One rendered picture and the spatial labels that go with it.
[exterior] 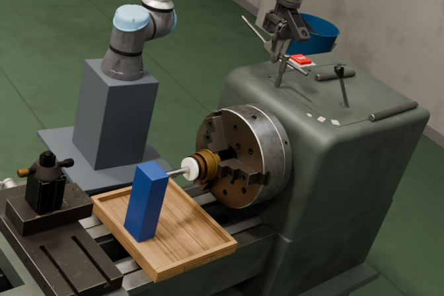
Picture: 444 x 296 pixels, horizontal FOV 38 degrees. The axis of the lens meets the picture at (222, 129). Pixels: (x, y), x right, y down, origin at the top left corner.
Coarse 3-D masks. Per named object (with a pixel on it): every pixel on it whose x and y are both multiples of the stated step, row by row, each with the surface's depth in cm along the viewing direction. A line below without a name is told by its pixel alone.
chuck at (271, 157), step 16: (224, 112) 198; (240, 112) 194; (256, 112) 197; (240, 128) 193; (256, 128) 191; (272, 128) 194; (240, 144) 194; (256, 144) 189; (272, 144) 191; (240, 160) 195; (256, 160) 190; (272, 160) 191; (272, 176) 192; (224, 192) 204; (240, 192) 198; (256, 192) 192; (272, 192) 198
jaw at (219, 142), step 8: (216, 112) 200; (208, 120) 198; (216, 120) 197; (208, 128) 198; (216, 128) 196; (224, 128) 198; (208, 136) 196; (216, 136) 196; (224, 136) 198; (208, 144) 193; (216, 144) 195; (224, 144) 197
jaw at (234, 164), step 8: (232, 160) 195; (224, 168) 191; (232, 168) 190; (240, 168) 191; (248, 168) 191; (224, 176) 192; (232, 176) 190; (240, 176) 191; (248, 176) 188; (256, 176) 190; (264, 176) 191; (248, 184) 189; (264, 184) 192
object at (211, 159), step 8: (200, 152) 192; (208, 152) 193; (200, 160) 189; (208, 160) 190; (216, 160) 191; (200, 168) 188; (208, 168) 189; (216, 168) 191; (200, 176) 189; (208, 176) 191
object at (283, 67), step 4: (284, 56) 206; (288, 56) 205; (284, 60) 206; (280, 64) 208; (284, 64) 206; (280, 68) 208; (284, 68) 207; (280, 72) 208; (284, 72) 208; (280, 76) 209; (276, 80) 210; (280, 80) 210; (276, 84) 211; (280, 84) 211
